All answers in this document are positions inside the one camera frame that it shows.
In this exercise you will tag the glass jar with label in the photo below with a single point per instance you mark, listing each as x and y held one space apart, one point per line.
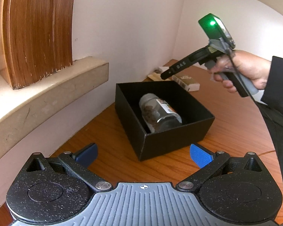
158 114

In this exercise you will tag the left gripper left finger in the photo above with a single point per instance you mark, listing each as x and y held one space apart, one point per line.
76 165

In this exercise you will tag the black cardboard box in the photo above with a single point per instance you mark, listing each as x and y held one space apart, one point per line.
196 118

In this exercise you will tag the person's right hand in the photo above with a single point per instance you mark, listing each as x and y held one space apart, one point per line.
251 66

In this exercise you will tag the black right sleeve forearm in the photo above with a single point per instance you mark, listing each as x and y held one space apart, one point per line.
273 92

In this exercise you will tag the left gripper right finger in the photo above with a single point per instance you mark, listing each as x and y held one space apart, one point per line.
211 164

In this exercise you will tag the beige stone window sill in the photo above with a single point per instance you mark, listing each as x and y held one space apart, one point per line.
23 110

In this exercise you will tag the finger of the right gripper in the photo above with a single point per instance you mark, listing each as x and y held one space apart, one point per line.
179 66

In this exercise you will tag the gold and white small box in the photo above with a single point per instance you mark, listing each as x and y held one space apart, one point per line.
186 82

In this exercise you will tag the brown wooden window frame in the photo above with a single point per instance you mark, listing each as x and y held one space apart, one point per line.
35 39

